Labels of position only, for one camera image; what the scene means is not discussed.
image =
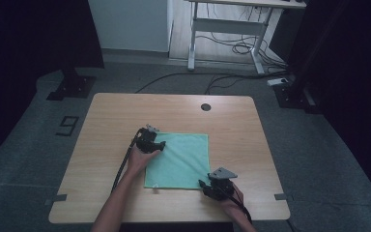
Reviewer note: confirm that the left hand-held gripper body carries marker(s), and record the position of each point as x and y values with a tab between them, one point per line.
146	140

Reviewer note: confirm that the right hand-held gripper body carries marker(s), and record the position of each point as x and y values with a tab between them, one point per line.
220	185

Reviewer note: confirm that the green microfiber cloth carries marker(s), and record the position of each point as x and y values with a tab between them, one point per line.
180	161

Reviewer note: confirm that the person's right hand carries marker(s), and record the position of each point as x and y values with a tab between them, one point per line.
235	201

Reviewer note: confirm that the person's left hand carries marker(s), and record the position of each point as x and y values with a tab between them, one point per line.
138	161

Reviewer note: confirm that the black round table grommet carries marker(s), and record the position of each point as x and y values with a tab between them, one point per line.
205	107

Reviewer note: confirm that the grey tape piece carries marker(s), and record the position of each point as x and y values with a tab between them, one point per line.
282	196
56	199

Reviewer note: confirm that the black stand base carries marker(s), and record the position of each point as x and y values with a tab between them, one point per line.
294	96
72	87

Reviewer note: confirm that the white partition panel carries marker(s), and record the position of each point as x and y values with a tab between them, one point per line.
128	24

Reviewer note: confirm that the white power strip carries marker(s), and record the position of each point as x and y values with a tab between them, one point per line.
277	81

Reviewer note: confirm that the black curtain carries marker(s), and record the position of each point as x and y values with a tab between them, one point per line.
29	38
351	80

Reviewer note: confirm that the white metal desk frame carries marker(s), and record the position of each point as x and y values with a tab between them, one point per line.
228	26

